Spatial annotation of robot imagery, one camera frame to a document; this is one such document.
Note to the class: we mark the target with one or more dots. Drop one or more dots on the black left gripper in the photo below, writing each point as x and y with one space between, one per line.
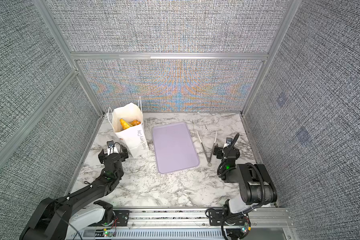
124 155

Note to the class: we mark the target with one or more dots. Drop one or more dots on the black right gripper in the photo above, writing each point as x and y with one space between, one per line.
220 151

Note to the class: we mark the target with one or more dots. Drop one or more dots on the steel tongs white tips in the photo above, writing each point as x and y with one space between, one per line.
208 142

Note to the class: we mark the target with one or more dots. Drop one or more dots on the white paper bag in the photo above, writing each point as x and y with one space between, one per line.
133 137

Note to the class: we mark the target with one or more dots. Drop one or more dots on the striped croissant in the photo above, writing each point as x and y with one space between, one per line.
125 125

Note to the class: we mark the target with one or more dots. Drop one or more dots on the sugared ring donut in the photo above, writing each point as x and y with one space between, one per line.
135 123

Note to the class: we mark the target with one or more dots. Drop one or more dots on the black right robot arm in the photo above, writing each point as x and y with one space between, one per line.
256 188

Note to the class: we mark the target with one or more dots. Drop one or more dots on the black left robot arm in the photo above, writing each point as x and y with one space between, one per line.
57 219

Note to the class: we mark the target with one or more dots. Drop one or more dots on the lilac plastic tray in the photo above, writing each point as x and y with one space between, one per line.
174 148

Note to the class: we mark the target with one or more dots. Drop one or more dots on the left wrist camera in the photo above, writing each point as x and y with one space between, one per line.
111 148

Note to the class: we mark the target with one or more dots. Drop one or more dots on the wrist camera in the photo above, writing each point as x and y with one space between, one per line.
228 143
111 148

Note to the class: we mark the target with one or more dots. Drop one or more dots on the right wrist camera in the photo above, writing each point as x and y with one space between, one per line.
228 143

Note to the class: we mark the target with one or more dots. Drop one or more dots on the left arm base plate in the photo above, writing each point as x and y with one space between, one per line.
119 218

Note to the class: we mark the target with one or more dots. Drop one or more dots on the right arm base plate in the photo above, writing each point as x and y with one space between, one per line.
218 216

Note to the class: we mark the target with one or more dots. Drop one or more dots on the aluminium front rail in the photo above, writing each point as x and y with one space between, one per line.
192 224

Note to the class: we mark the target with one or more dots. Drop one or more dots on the aluminium cage frame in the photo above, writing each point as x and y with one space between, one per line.
13 143

